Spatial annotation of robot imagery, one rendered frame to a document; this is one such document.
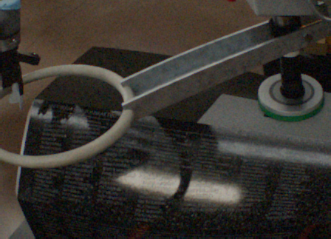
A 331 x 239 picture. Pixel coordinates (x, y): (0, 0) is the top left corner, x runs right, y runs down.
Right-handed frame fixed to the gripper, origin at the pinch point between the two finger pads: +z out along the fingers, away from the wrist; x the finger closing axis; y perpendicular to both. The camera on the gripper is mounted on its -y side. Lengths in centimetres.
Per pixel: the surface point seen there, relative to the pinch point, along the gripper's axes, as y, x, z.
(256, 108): -45, 51, -2
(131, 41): -145, -158, 86
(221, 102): -41, 42, -1
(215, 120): -34, 47, -1
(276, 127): -42, 62, -3
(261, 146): -37, 62, 0
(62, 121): -10.9, 11.0, 6.5
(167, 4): -199, -193, 84
